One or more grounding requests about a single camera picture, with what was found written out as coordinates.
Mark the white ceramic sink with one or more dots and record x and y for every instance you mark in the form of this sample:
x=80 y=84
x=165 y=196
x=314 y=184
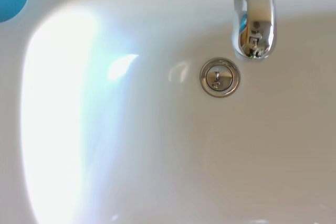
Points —
x=131 y=129

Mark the chrome sink drain plug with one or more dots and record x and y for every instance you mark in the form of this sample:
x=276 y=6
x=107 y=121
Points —
x=220 y=77

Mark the chrome faucet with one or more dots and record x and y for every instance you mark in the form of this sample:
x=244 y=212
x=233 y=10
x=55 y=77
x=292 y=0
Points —
x=253 y=11

